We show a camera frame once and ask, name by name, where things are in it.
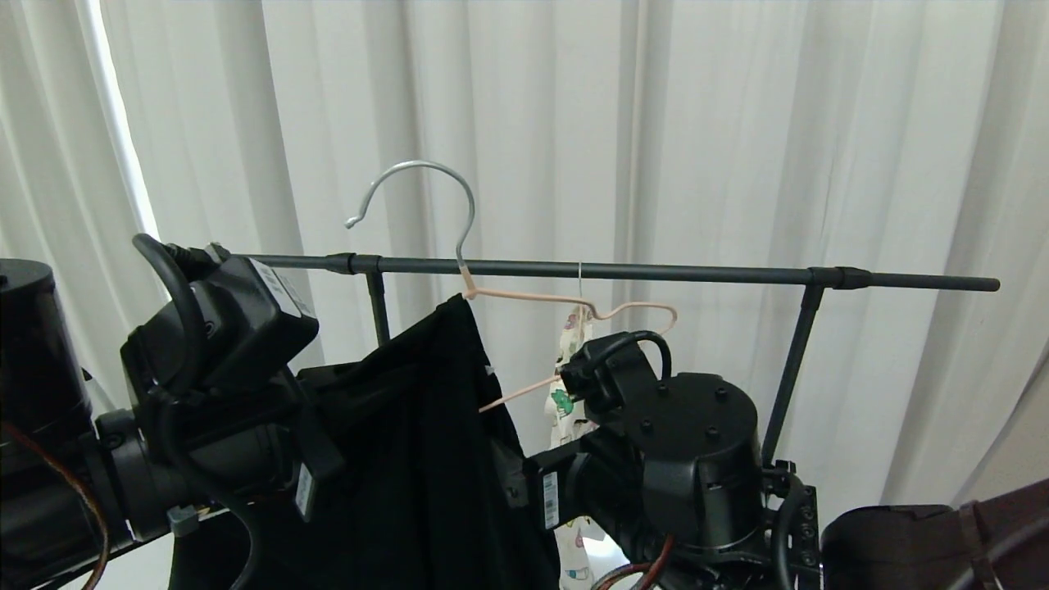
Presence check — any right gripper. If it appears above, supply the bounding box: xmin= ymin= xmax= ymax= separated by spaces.
xmin=492 ymin=430 xmax=656 ymax=558

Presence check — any cream printed garment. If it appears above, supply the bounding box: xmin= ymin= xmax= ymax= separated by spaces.
xmin=545 ymin=305 xmax=611 ymax=590

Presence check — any white curtain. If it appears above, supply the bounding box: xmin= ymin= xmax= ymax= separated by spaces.
xmin=0 ymin=0 xmax=1049 ymax=509

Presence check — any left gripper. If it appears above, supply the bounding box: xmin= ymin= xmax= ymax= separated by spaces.
xmin=102 ymin=402 xmax=345 ymax=542

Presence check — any black clothes rack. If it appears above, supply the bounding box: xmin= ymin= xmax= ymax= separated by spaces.
xmin=234 ymin=252 xmax=1001 ymax=468

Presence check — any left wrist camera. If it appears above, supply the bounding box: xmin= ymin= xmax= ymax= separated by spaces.
xmin=121 ymin=244 xmax=320 ymax=411

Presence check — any black garment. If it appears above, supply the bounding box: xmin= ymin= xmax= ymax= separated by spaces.
xmin=168 ymin=293 xmax=562 ymax=590

